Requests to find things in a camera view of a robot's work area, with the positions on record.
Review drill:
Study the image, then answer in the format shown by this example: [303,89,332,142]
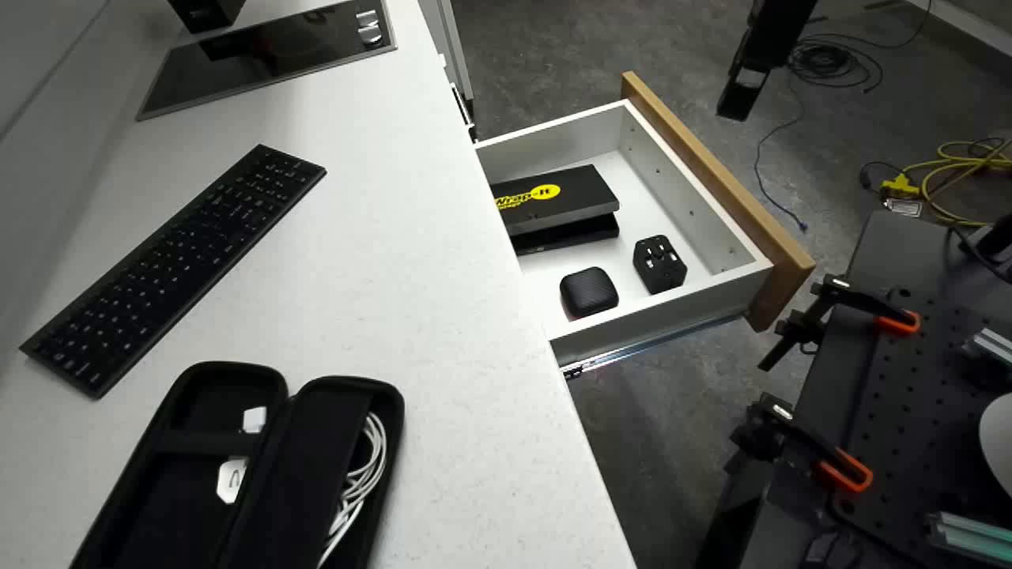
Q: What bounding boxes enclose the white drawer with wooden front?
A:
[472,68,818,366]

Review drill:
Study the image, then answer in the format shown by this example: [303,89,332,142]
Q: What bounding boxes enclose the black rounded earbuds case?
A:
[557,263,621,321]

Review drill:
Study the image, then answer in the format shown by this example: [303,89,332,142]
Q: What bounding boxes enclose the black box with yellow logo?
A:
[487,160,623,236]

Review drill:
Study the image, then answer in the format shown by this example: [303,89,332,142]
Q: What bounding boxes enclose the black travel adapter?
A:
[630,230,692,296]

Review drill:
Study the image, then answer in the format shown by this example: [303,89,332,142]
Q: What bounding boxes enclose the white charger plug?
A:
[213,455,254,505]

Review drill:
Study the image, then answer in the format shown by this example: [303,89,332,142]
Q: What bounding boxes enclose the black flat keyboard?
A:
[15,142,330,401]

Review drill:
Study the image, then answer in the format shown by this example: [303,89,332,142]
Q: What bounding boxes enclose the black item behind cooktop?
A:
[165,0,250,35]

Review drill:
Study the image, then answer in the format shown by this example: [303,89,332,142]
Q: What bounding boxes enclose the black perforated robot table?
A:
[692,202,1012,569]

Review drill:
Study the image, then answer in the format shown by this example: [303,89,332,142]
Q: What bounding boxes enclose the aluminium extrusion bar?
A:
[954,321,1012,386]
[923,510,1012,569]

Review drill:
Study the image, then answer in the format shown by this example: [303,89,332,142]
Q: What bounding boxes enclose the metal drawer slide rail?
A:
[557,313,758,382]

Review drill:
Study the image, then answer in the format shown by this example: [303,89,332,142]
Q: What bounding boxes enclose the white coiled cable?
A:
[314,408,391,569]

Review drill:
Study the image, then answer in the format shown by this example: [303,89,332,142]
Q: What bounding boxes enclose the blue floor cable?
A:
[748,109,814,236]

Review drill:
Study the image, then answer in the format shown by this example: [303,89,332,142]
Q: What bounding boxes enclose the black clamp with orange handle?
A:
[724,393,880,501]
[757,271,927,376]

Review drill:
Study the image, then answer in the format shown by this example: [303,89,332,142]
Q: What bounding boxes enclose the dark coiled floor cables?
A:
[785,33,893,102]

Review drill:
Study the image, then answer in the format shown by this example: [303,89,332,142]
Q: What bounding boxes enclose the yellow floor cable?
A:
[877,137,1012,230]

